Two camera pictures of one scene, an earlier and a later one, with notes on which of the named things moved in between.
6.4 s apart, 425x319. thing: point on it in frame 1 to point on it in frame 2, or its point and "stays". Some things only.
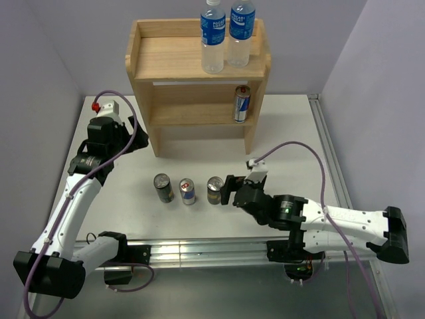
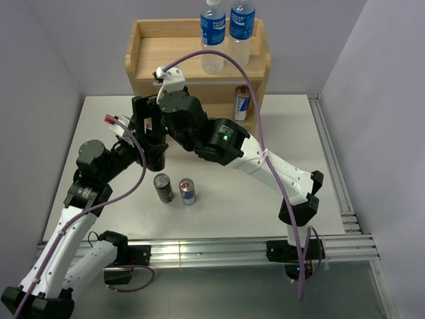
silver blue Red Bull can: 242,100 stays
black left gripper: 139,141 to 133,149
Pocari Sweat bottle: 212,22 stays
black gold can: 163,184 stays
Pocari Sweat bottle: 241,29 stays
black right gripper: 232,183 to 145,107
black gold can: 214,184 to 160,165
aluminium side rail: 329,152 stays
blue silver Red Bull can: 187,188 stays
